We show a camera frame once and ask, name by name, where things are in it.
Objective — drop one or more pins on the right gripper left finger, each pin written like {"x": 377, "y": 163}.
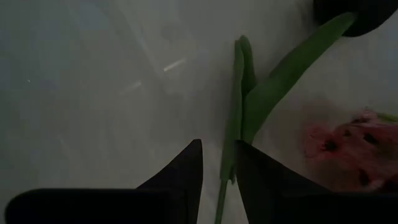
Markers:
{"x": 189, "y": 177}

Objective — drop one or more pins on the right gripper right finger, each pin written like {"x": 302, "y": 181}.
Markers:
{"x": 261, "y": 177}

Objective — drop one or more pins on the pink artificial flower spray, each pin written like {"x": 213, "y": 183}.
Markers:
{"x": 351, "y": 146}

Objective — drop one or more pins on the pink flower stem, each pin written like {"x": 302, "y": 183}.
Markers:
{"x": 264, "y": 93}

